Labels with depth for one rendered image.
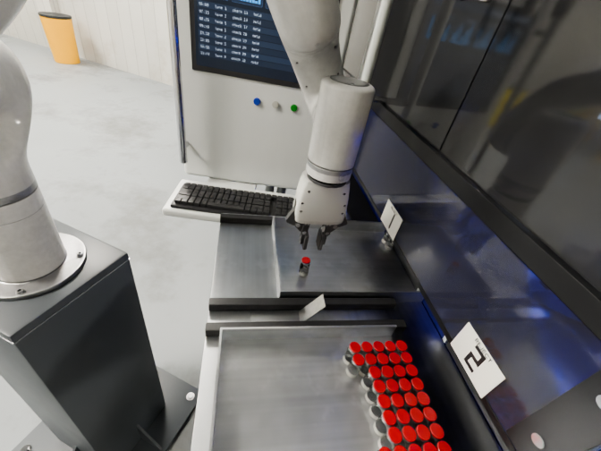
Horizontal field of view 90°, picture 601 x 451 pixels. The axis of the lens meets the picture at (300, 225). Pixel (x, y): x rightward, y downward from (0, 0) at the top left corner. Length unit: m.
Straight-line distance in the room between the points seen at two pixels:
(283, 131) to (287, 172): 0.16
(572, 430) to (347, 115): 0.45
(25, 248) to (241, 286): 0.40
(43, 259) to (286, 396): 0.53
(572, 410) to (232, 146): 1.02
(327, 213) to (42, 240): 0.55
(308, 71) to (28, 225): 0.57
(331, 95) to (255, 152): 0.67
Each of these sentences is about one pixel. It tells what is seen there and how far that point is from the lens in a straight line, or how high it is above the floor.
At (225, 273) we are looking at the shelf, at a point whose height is 0.88.
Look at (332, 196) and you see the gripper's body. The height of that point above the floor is 1.12.
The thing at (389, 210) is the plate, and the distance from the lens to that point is 0.74.
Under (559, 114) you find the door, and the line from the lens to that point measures 0.48.
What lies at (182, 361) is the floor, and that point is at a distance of 1.59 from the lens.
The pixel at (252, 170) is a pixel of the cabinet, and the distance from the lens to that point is 1.14.
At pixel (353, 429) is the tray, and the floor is 0.88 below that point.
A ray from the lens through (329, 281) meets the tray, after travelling 0.72.
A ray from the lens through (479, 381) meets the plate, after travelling 0.55.
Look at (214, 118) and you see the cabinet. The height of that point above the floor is 1.03.
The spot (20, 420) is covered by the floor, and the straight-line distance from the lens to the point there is 1.68.
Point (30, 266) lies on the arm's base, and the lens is 0.77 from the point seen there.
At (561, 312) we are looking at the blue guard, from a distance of 0.45.
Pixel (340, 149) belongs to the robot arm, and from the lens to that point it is 0.49.
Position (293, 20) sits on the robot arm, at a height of 1.37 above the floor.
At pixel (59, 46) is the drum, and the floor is 0.24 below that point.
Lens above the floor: 1.40
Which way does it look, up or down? 37 degrees down
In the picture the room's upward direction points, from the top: 12 degrees clockwise
